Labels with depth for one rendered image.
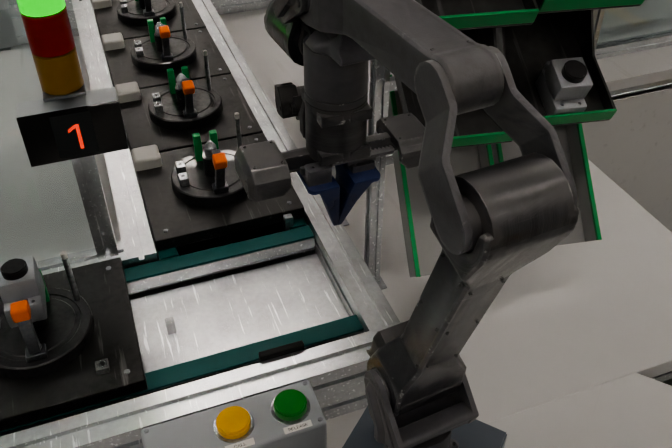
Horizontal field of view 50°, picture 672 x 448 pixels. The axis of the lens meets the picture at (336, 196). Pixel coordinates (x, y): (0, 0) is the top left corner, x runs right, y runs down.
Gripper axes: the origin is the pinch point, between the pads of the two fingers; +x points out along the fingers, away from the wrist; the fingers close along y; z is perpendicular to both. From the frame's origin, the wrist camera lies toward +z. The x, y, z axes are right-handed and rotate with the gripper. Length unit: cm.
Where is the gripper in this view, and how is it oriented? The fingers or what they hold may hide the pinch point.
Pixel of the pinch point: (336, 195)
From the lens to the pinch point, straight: 72.2
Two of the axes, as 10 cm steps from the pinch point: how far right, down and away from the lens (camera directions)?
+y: -9.4, 2.1, -2.7
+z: -3.5, -5.7, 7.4
